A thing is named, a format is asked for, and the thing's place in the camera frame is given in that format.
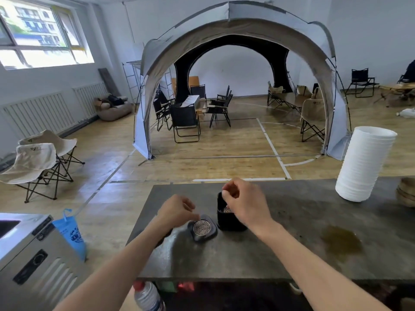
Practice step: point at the person's right hand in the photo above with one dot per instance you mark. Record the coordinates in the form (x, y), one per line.
(249, 204)

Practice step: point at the person's left hand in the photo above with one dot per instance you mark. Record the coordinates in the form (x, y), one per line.
(175, 212)

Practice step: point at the person's right thumb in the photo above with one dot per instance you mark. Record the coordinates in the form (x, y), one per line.
(229, 196)

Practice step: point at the person's left fingers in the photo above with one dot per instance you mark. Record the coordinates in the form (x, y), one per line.
(192, 210)

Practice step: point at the black lid with metal mesh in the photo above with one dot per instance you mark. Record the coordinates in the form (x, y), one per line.
(203, 229)

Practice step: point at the person's right forearm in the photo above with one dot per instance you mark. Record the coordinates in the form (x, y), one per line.
(308, 268)

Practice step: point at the person's left forearm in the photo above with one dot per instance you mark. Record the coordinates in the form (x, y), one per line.
(129, 265)

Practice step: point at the black cylindrical container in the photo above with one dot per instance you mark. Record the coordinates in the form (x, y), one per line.
(227, 221)

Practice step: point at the red packet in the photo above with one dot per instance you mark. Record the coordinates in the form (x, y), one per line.
(186, 286)

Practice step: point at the black folding chair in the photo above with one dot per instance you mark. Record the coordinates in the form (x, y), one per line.
(184, 119)
(198, 91)
(360, 79)
(223, 93)
(221, 108)
(409, 72)
(161, 110)

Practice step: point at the clear bottle with red cap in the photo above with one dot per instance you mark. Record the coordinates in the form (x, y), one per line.
(148, 297)

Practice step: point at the white folding table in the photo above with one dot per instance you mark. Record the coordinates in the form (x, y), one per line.
(190, 101)

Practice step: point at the beige folding camp chair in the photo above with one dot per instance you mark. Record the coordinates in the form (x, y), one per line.
(313, 114)
(29, 163)
(55, 140)
(275, 92)

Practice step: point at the low wooden camp table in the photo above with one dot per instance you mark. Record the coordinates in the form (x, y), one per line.
(291, 99)

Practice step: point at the wooden board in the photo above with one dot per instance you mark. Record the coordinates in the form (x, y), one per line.
(194, 81)

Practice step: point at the blue plastic bag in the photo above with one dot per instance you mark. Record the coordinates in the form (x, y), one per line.
(72, 234)

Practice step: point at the beige bean bag sofa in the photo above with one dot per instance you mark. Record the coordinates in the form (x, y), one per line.
(113, 111)

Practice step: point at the stack of white bowls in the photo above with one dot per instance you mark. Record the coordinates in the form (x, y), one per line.
(364, 165)

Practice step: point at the dark leaning board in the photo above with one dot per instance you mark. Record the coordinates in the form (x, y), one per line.
(109, 81)

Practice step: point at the stainless steel appliance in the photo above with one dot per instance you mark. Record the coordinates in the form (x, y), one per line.
(35, 268)

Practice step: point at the grey dome tent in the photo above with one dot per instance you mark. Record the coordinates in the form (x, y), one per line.
(246, 25)

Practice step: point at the stack of wooden bowls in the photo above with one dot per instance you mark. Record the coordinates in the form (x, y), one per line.
(407, 192)

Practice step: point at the white bag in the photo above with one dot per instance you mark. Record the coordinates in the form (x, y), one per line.
(407, 113)

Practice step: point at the wooden roll table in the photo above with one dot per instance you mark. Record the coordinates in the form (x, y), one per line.
(397, 90)

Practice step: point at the window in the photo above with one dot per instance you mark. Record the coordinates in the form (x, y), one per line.
(39, 32)

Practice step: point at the metal rack frame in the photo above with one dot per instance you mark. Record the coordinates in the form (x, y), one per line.
(131, 79)

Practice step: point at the white wall radiator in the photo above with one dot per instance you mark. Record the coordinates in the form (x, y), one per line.
(39, 114)
(90, 97)

